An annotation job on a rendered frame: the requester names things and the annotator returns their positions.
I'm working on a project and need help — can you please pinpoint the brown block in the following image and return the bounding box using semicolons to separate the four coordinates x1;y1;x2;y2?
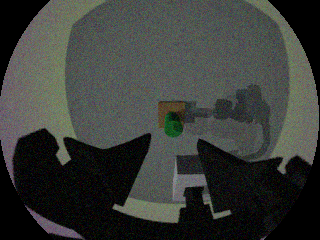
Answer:
157;101;185;128

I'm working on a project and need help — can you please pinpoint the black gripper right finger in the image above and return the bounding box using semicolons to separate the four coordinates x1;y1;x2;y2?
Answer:
196;139;283;213

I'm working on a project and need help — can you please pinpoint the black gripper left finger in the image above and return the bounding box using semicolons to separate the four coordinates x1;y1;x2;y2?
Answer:
63;133;152;207

